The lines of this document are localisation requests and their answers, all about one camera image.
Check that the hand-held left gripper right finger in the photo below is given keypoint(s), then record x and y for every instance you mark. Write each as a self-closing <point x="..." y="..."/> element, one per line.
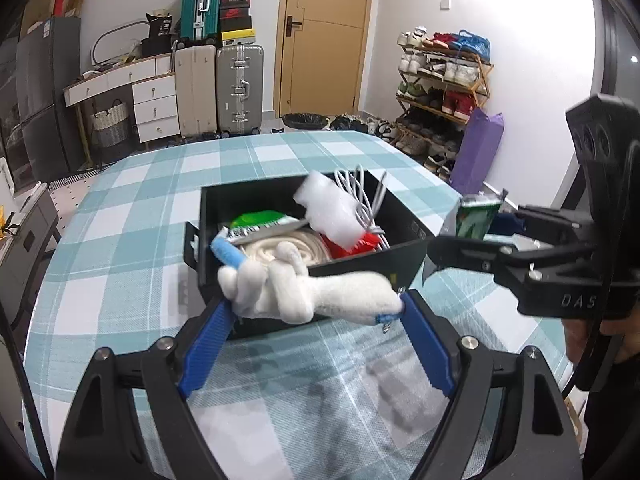
<point x="430" y="345"/>

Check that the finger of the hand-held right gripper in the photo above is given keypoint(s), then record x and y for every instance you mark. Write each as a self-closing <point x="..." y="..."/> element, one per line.
<point x="465" y="252"/>
<point x="550" y="222"/>

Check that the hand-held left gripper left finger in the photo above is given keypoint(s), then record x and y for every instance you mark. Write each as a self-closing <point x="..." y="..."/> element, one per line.
<point x="205" y="355"/>

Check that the green snack packet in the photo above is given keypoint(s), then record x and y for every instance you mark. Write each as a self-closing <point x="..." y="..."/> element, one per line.
<point x="260" y="221"/>
<point x="475" y="220"/>

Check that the black storage box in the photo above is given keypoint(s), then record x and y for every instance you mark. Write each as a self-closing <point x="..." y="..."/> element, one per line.
<point x="405" y="260"/>

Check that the red plastic packet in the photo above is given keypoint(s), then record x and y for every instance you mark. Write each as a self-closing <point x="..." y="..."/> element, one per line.
<point x="369" y="246"/>

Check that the white plush toy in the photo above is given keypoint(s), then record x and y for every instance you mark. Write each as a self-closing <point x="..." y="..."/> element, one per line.
<point x="340" y="297"/>

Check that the white foam sponge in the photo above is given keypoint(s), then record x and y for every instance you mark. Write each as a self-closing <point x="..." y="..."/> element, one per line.
<point x="330" y="210"/>

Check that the person's right hand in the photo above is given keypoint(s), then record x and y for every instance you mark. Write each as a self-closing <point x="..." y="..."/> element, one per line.
<point x="622" y="340"/>

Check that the purple bag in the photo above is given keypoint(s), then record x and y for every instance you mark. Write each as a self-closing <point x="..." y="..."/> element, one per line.
<point x="477" y="150"/>

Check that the wooden shoe rack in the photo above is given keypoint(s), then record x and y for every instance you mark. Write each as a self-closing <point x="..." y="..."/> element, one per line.
<point x="440" y="95"/>

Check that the pile of shoes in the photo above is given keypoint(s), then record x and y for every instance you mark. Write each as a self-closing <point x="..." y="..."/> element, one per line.
<point x="365" y="125"/>

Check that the black trash bin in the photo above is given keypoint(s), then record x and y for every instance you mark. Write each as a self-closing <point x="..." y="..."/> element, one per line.
<point x="302" y="121"/>

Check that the grey low cabinet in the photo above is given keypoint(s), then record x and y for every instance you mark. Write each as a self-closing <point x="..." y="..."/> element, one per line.
<point x="30" y="225"/>

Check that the striped floor mat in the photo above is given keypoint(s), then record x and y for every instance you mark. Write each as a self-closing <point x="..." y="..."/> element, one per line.
<point x="75" y="178"/>

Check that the wooden door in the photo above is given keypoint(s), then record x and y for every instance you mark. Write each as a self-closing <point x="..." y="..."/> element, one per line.
<point x="325" y="60"/>

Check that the yellow snack bag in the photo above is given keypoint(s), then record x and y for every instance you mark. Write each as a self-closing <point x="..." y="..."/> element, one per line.
<point x="6" y="222"/>

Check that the woven basket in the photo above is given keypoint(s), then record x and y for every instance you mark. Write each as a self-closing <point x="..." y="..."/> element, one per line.
<point x="110" y="127"/>

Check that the white desk with drawers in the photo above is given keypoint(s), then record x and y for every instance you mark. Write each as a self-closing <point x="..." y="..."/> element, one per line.
<point x="152" y="105"/>

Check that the beige suitcase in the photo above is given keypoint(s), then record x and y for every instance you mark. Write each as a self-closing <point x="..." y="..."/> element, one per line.
<point x="195" y="90"/>

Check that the silver suitcase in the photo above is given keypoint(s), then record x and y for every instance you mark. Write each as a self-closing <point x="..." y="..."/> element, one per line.
<point x="240" y="90"/>

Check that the grey fridge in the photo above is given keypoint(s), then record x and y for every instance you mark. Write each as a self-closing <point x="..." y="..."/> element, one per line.
<point x="47" y="95"/>

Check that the dark wardrobe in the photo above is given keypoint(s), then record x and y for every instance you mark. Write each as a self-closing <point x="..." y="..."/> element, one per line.
<point x="9" y="110"/>

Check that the black bag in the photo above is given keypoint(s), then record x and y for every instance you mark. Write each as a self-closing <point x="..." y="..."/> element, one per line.
<point x="157" y="35"/>

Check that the stack of shoe boxes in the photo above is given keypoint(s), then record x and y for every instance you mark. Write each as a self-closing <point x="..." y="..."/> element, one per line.
<point x="237" y="17"/>

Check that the teal suitcase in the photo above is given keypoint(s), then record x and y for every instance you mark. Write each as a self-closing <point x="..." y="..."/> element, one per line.
<point x="200" y="5"/>

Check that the cardboard box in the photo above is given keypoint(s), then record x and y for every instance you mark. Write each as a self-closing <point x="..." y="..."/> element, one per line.
<point x="37" y="12"/>

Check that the oval metal frame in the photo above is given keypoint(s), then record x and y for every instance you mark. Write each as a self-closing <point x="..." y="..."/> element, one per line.
<point x="100" y="42"/>

